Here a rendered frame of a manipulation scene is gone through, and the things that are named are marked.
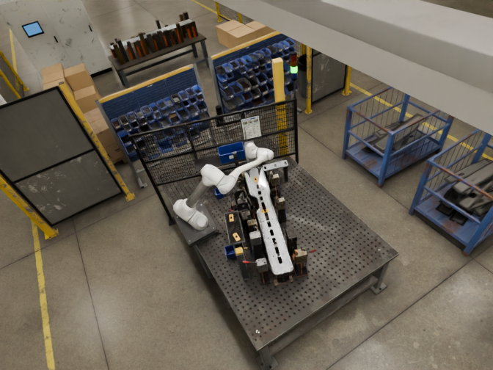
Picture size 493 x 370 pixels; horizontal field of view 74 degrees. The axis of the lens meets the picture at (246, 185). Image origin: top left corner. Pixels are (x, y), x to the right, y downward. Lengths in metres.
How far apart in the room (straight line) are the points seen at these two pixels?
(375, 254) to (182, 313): 2.21
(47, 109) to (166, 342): 2.97
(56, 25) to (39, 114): 4.86
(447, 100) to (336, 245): 2.89
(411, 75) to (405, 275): 3.66
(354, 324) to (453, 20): 3.43
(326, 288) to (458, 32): 2.77
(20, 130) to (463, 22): 4.42
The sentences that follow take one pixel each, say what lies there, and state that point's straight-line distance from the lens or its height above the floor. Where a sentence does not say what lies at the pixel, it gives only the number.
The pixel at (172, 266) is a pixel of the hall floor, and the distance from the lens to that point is 4.39.
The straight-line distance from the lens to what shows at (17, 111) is 4.53.
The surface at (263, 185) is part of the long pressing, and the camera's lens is 3.55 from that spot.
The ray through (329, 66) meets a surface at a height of 0.71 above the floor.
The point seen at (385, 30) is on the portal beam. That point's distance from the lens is 0.66.
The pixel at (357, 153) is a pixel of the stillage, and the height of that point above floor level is 0.17.
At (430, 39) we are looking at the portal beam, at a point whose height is 3.32.
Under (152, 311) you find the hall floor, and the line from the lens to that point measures 4.20.
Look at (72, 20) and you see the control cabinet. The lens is 9.19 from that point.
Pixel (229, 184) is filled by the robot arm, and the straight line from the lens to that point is 2.91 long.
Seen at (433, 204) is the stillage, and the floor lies 0.16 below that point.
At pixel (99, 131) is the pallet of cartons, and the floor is 0.74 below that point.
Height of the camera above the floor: 3.57
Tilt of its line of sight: 46 degrees down
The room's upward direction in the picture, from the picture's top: 11 degrees counter-clockwise
